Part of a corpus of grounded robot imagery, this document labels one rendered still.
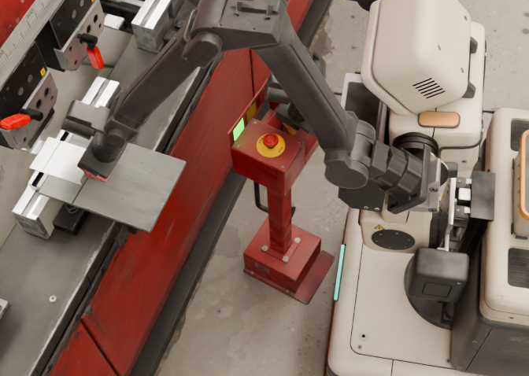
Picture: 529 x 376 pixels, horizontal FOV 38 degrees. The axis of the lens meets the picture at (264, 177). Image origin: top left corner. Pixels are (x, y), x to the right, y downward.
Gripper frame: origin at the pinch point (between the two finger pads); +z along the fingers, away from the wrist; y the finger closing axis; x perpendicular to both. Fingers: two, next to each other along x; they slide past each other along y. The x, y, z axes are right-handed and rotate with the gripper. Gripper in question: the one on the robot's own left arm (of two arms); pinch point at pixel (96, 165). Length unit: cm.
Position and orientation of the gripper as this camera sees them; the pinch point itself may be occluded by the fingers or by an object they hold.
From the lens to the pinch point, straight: 169.5
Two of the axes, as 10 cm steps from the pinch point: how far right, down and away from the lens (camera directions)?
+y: -3.6, 8.0, -4.8
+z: -3.9, 3.4, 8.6
